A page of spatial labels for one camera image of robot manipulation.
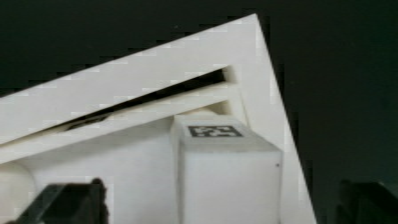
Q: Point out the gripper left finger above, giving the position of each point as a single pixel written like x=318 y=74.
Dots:
x=67 y=204

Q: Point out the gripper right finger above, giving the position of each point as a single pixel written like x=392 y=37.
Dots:
x=367 y=203

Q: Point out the white square table top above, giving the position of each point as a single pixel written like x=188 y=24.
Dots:
x=117 y=150

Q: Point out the white U-shaped obstacle fence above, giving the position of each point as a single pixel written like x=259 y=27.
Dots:
x=220 y=56

